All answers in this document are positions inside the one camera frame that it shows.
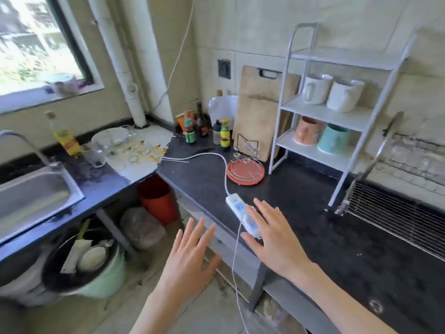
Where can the person's left hand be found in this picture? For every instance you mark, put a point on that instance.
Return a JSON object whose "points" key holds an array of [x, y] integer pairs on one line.
{"points": [[187, 264]]}

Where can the person's right hand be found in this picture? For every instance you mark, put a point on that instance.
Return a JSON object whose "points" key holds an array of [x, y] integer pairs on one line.
{"points": [[278, 243]]}

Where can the person's left little finger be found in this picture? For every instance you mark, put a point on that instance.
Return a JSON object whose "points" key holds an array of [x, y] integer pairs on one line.
{"points": [[177, 241]]}

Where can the person's right thumb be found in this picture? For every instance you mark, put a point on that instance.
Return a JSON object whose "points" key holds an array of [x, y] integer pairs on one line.
{"points": [[252, 241]]}

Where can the person's left middle finger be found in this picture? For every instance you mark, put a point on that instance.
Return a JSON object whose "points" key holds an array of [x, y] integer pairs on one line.
{"points": [[199, 234]]}

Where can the person's left thumb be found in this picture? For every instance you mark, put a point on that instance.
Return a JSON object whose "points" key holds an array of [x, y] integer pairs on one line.
{"points": [[215, 263]]}

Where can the person's right middle finger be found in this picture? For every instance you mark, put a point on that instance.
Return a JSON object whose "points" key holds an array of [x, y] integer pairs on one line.
{"points": [[273, 215]]}

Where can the person's right forearm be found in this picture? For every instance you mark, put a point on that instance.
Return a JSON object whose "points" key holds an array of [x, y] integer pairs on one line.
{"points": [[342, 302]]}

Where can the person's left forearm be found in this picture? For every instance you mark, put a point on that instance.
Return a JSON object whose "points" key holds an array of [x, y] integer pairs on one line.
{"points": [[158, 311]]}

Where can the white power strip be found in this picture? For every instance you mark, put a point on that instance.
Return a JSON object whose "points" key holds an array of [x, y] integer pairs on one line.
{"points": [[238, 206]]}

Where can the grey plastic bag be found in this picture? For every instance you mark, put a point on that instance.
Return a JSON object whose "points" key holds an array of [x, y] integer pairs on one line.
{"points": [[142, 227]]}

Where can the red bucket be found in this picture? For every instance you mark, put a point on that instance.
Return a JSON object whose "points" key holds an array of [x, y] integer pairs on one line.
{"points": [[158, 201]]}

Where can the red round tray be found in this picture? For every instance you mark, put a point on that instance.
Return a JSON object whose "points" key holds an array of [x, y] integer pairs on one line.
{"points": [[245, 173]]}

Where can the green plastic basin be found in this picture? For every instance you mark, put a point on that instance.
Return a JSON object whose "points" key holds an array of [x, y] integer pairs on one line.
{"points": [[107, 278]]}

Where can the white bowl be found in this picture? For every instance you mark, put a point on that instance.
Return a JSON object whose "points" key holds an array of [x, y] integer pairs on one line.
{"points": [[92, 259]]}

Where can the small wooden cutting board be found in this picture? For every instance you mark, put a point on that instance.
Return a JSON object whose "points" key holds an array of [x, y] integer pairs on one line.
{"points": [[255, 128]]}

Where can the stained white board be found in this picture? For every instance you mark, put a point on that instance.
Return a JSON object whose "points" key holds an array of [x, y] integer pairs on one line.
{"points": [[142, 159]]}

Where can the orange mug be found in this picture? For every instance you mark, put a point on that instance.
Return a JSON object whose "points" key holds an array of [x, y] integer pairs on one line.
{"points": [[307, 132]]}

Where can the yellow cap seasoning bottle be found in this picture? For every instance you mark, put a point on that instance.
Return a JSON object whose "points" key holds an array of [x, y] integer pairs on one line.
{"points": [[225, 135]]}

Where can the teal mug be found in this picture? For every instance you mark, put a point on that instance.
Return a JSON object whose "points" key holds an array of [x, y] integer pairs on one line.
{"points": [[333, 140]]}

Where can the small clear black-capped bottle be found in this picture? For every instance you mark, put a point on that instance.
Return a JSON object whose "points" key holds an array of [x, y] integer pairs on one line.
{"points": [[216, 133]]}

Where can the kitchen cleaver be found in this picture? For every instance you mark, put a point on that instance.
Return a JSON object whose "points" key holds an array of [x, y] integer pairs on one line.
{"points": [[74, 253]]}

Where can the green label sauce bottle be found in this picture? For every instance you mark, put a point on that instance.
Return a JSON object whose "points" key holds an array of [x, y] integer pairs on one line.
{"points": [[189, 130]]}

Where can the dark sauce bottle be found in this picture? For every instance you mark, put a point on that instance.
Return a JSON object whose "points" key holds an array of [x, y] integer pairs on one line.
{"points": [[202, 123]]}

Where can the orange seasoning packet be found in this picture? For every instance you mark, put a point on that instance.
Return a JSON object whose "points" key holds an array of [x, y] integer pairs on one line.
{"points": [[180, 121]]}

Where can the white plastic bag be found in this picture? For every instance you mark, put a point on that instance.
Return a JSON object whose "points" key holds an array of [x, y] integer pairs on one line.
{"points": [[222, 109]]}

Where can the clear drinking glass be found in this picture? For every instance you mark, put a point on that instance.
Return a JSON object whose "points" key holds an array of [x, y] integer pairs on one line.
{"points": [[94, 156]]}

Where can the clear glass bowl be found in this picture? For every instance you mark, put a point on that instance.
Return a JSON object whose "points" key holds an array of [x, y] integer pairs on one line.
{"points": [[111, 139]]}

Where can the metal dish drying rack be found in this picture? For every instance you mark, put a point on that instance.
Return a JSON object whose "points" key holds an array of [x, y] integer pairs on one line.
{"points": [[396, 212]]}

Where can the black wok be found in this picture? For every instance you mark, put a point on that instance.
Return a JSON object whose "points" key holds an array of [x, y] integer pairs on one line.
{"points": [[59, 278]]}

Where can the white metal shelf rack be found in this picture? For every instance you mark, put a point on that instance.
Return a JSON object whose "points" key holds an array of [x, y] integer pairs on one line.
{"points": [[351, 116]]}

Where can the white mug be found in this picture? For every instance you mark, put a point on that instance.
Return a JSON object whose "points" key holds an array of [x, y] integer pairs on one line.
{"points": [[317, 88], [344, 96]]}

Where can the large wooden cutting board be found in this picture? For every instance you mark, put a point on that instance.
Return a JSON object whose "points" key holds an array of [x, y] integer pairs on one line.
{"points": [[253, 81]]}

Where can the stainless steel sink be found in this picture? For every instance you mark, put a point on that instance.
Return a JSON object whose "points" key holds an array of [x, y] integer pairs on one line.
{"points": [[33, 200]]}

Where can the yellow oil bottle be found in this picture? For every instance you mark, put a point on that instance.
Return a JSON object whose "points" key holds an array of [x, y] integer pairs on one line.
{"points": [[66, 137]]}

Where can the white bucket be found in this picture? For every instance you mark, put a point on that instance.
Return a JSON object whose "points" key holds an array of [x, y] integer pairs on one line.
{"points": [[21, 288]]}

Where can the metal faucet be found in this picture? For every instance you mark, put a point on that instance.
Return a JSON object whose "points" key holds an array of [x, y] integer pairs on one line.
{"points": [[27, 142]]}

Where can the white drain pipe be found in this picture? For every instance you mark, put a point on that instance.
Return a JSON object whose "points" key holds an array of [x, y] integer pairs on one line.
{"points": [[120, 66]]}

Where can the window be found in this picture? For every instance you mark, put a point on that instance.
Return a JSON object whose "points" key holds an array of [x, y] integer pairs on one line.
{"points": [[34, 48]]}

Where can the black wall socket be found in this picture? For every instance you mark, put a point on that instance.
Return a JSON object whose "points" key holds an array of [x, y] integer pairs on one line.
{"points": [[224, 68]]}

